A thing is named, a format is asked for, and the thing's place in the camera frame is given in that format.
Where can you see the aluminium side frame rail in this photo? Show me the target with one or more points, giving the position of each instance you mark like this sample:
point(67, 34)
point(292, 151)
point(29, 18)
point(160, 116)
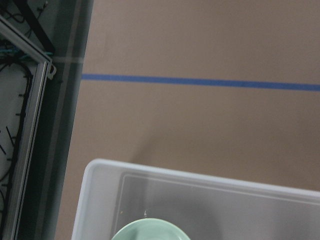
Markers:
point(24, 71)

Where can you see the mint green bowl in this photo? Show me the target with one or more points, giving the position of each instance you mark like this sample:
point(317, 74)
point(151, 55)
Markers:
point(150, 229)

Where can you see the translucent plastic storage box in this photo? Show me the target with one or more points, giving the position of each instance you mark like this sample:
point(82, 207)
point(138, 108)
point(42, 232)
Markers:
point(114, 194)

